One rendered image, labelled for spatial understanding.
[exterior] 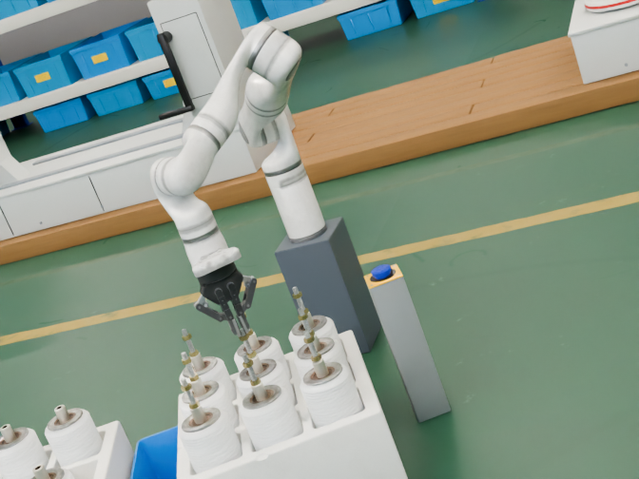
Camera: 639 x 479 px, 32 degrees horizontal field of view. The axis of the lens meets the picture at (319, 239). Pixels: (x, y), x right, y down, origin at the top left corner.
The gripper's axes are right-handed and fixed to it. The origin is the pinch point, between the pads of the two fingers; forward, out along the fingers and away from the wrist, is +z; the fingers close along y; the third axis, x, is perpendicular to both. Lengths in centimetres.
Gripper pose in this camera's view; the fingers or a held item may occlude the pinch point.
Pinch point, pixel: (239, 325)
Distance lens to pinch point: 209.9
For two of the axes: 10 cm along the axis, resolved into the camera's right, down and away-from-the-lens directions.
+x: 3.1, 2.1, -9.3
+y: -8.9, 4.2, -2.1
